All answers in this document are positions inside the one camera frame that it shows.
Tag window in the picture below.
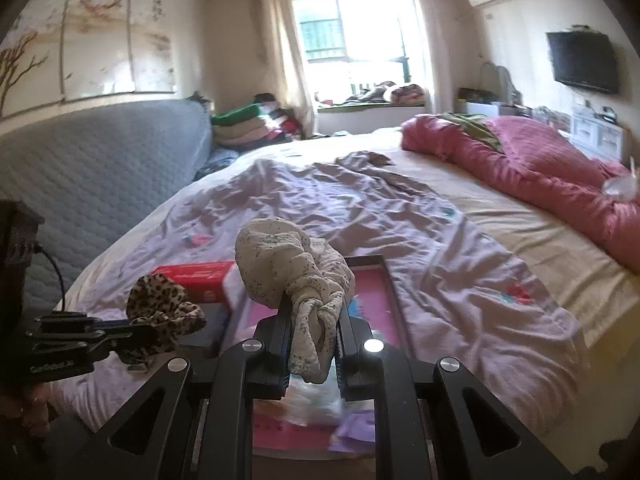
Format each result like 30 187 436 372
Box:
290 0 411 63

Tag person's left hand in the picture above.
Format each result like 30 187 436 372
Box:
0 382 51 436

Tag red cardboard box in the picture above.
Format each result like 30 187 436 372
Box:
151 260 237 306

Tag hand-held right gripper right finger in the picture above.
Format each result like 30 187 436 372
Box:
336 310 571 480

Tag blankets on window seat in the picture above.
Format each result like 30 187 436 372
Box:
345 81 431 106

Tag grey fabric cover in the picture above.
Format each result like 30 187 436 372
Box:
480 62 521 106

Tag green cloth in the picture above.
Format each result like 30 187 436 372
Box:
442 112 503 153

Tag black cable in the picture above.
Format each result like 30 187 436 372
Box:
34 245 68 311

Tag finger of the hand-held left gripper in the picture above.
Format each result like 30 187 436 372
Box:
92 317 157 358

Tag tree wall painting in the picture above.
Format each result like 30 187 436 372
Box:
0 0 178 118

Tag cream floral cloth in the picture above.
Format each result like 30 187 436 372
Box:
235 217 357 385

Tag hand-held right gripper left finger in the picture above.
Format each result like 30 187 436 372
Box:
70 305 293 480

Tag grey quilted headboard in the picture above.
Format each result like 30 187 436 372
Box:
0 97 213 306

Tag white window seat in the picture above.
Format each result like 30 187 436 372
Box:
317 104 426 136

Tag leopard print cloth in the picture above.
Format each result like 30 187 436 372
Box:
119 275 207 373

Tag beige bed sheet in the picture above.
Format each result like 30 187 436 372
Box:
280 127 640 361

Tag dark blue patterned pillow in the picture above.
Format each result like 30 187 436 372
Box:
195 147 241 181

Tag black television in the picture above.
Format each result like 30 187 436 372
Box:
546 30 621 95

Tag purple packet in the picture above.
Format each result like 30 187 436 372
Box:
327 407 376 456

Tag beige curtain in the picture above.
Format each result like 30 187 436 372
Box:
407 0 441 111
257 0 316 138

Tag shallow dark-rimmed pink box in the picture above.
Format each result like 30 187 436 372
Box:
225 254 418 461

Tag white drawer cabinet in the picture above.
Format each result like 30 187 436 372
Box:
570 107 626 161

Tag pink quilt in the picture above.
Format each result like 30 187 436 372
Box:
400 112 640 273

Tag stack of folded clothes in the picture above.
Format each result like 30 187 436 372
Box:
210 92 303 151

